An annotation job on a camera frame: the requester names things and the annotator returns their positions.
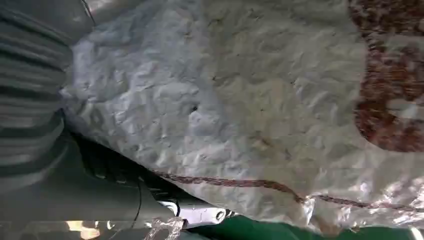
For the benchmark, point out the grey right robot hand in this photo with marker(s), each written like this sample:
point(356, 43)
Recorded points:
point(66, 198)

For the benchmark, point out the green conveyor belt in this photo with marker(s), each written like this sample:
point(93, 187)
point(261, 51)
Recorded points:
point(265, 232)

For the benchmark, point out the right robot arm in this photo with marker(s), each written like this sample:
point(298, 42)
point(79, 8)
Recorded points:
point(30, 82)

